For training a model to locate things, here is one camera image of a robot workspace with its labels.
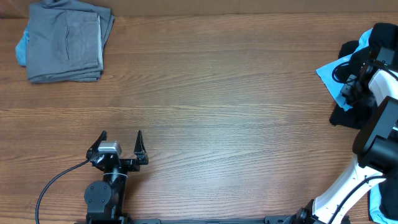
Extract black garment under blue shirt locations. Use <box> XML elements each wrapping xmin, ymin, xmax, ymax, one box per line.
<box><xmin>328</xmin><ymin>41</ymin><xmax>397</xmax><ymax>223</ymax></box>

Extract folded blue garment under trousers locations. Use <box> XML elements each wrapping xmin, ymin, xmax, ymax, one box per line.
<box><xmin>15</xmin><ymin>25</ymin><xmax>29</xmax><ymax>67</ymax></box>

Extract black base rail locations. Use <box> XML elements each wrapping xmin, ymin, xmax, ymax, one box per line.
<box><xmin>75</xmin><ymin>215</ymin><xmax>295</xmax><ymax>224</ymax></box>

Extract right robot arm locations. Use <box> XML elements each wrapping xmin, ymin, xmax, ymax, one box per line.
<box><xmin>284</xmin><ymin>47</ymin><xmax>397</xmax><ymax>223</ymax></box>

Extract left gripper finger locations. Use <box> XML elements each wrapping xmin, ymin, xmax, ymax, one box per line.
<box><xmin>134</xmin><ymin>130</ymin><xmax>147</xmax><ymax>158</ymax></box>
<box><xmin>86</xmin><ymin>130</ymin><xmax>107</xmax><ymax>159</ymax></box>

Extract light blue t-shirt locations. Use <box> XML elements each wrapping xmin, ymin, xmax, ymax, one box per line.
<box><xmin>317</xmin><ymin>29</ymin><xmax>397</xmax><ymax>223</ymax></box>

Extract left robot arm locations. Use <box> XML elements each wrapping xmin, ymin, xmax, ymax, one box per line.
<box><xmin>84</xmin><ymin>131</ymin><xmax>149</xmax><ymax>223</ymax></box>

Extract black polo shirt with logo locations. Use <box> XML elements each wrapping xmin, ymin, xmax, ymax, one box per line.
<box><xmin>331</xmin><ymin>23</ymin><xmax>397</xmax><ymax>112</ymax></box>

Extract folded grey trousers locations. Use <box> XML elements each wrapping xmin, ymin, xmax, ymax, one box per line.
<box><xmin>26</xmin><ymin>1</ymin><xmax>114</xmax><ymax>83</ymax></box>

